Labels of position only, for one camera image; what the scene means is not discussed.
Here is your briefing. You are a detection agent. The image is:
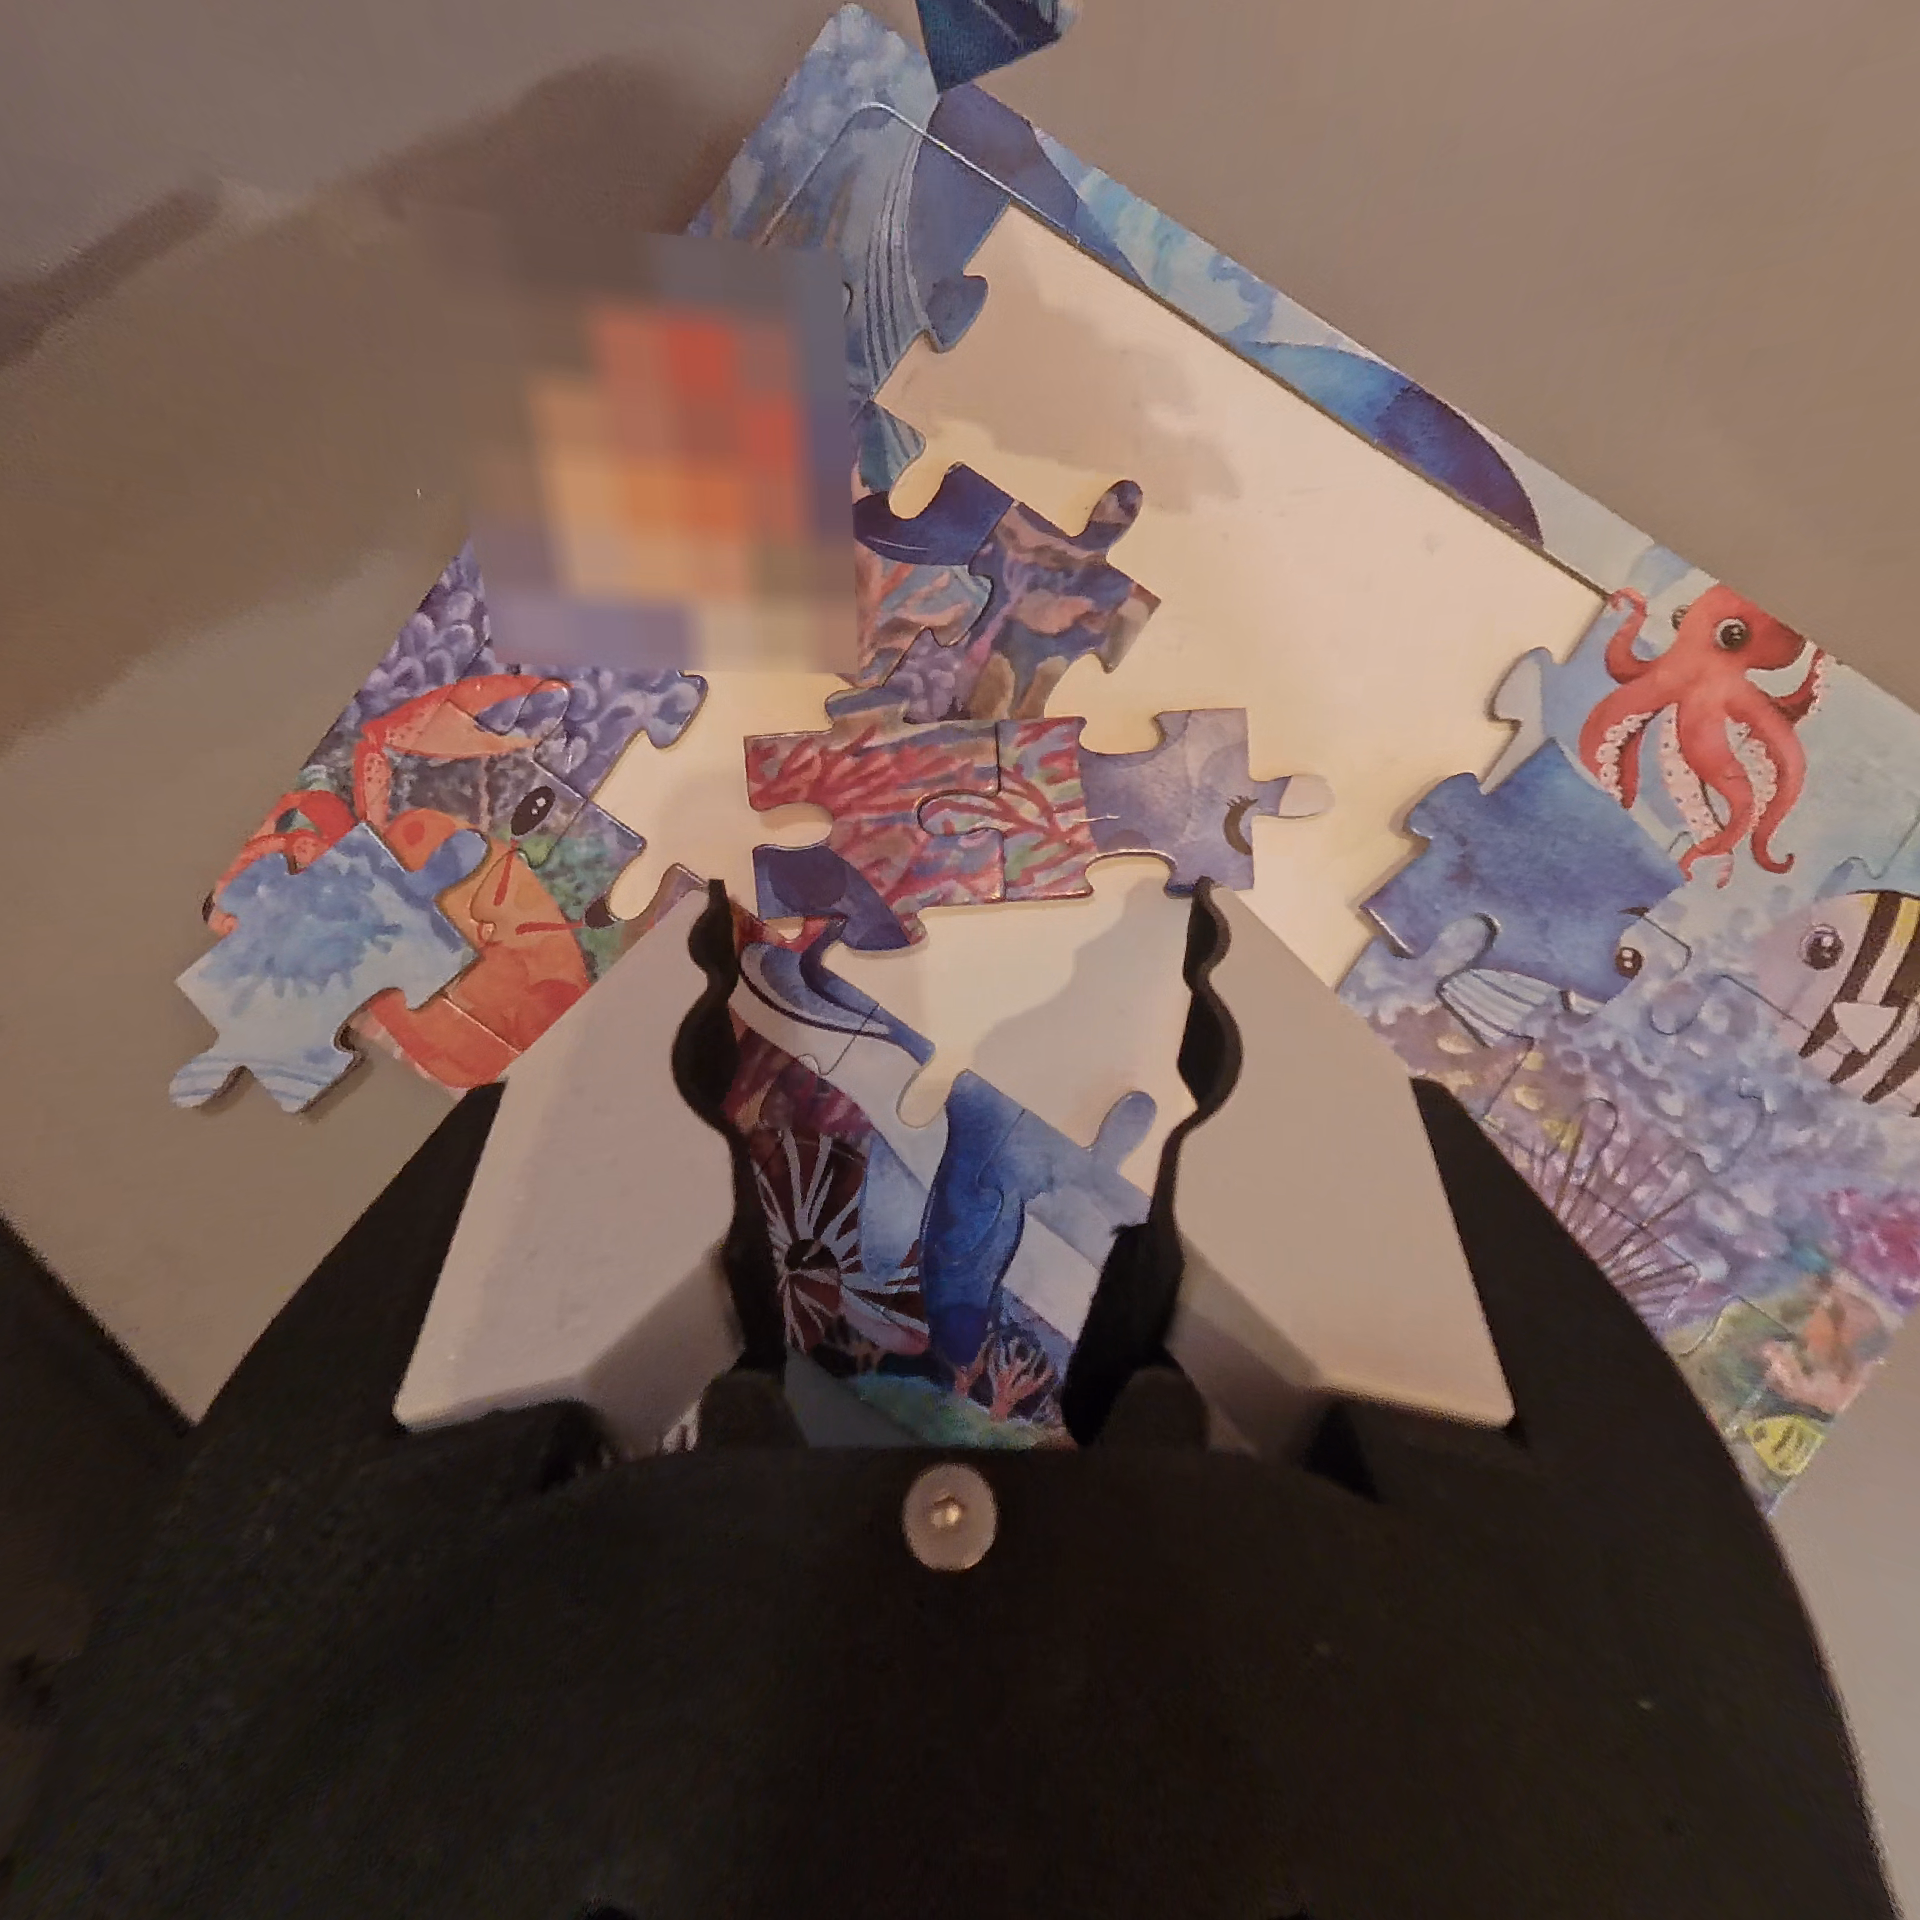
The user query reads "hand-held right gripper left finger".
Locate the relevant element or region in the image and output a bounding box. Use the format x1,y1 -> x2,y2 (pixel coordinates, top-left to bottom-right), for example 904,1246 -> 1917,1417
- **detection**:
394,878 -> 755,1449

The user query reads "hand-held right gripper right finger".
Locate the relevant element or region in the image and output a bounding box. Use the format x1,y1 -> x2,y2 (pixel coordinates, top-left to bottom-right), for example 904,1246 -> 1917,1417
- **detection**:
1148,878 -> 1518,1453

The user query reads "pale blue white puzzle piece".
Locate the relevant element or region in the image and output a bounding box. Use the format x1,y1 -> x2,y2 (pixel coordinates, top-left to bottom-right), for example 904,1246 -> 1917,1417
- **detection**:
170,825 -> 488,1116

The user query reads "dark blue puzzle piece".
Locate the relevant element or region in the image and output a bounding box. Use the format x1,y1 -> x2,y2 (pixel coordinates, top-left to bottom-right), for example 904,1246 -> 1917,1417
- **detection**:
1358,737 -> 1688,1010

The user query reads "grey blue puzzle piece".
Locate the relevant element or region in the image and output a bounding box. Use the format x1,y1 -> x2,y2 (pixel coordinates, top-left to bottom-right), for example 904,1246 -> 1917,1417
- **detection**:
1076,704 -> 1334,889

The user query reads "red coral puzzle piece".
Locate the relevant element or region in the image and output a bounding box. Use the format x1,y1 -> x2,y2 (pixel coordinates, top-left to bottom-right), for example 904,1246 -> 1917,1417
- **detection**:
746,721 -> 1008,954
914,714 -> 1092,906

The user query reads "sea animal jigsaw puzzle tray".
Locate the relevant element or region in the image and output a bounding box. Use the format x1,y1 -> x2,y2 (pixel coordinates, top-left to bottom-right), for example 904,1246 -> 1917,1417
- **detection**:
200,0 -> 1920,1517

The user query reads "black perforated chair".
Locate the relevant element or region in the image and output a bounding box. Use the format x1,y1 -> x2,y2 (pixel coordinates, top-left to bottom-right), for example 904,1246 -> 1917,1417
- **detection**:
0,1217 -> 196,1502

